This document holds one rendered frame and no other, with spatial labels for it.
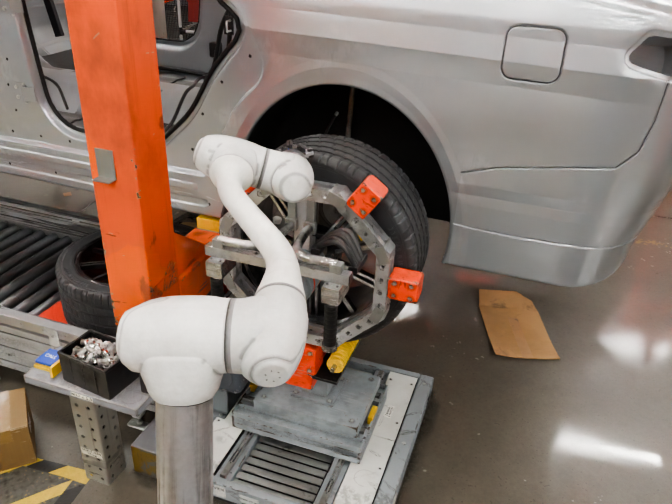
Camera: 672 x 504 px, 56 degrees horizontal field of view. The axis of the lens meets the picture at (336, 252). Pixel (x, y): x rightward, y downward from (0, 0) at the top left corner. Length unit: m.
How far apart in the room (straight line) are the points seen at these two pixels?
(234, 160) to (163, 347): 0.55
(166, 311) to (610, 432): 2.12
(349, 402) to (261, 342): 1.34
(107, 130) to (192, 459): 1.03
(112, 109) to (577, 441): 2.08
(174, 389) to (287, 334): 0.21
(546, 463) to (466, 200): 1.09
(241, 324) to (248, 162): 0.53
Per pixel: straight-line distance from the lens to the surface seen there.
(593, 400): 2.98
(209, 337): 1.07
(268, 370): 1.05
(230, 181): 1.43
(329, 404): 2.34
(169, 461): 1.19
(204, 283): 2.36
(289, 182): 1.48
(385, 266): 1.80
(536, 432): 2.74
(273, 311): 1.09
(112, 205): 1.98
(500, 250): 2.15
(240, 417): 2.42
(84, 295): 2.56
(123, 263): 2.07
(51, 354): 2.31
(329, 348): 1.72
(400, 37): 2.00
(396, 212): 1.82
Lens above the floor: 1.81
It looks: 29 degrees down
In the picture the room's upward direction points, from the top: 3 degrees clockwise
